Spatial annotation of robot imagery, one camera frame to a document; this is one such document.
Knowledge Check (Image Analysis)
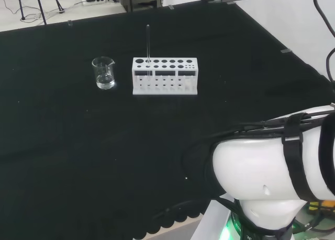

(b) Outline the clear glass rod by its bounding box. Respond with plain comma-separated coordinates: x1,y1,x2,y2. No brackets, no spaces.
146,24,152,85

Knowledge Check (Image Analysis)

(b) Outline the white test tube rack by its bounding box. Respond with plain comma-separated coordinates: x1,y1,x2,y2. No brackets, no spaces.
132,57,199,95

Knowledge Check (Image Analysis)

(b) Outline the small clear glass beaker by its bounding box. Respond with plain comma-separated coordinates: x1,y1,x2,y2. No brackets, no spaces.
91,56,116,90

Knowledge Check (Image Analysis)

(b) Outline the black bench cloth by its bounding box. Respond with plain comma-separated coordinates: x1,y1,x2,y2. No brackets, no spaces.
0,1,335,239

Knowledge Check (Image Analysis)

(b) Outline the white power strip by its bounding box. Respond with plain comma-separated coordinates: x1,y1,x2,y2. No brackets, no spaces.
82,0,112,6

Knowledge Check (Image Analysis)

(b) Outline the black tripod leg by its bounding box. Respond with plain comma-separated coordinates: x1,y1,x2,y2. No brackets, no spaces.
34,0,48,26
52,0,65,14
16,0,26,21

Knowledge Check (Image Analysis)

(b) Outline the thick black hanging cable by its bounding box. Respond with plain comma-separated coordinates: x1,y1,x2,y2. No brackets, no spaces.
312,0,335,83

